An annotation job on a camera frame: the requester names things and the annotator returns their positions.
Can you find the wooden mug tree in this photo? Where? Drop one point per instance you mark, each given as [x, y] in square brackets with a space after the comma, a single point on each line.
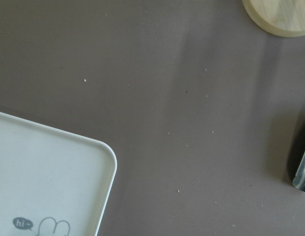
[284, 18]

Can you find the cream rabbit tray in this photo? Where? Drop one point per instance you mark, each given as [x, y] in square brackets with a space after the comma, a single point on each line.
[52, 182]

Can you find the metal scoop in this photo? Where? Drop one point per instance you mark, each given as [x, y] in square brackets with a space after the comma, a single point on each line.
[299, 179]

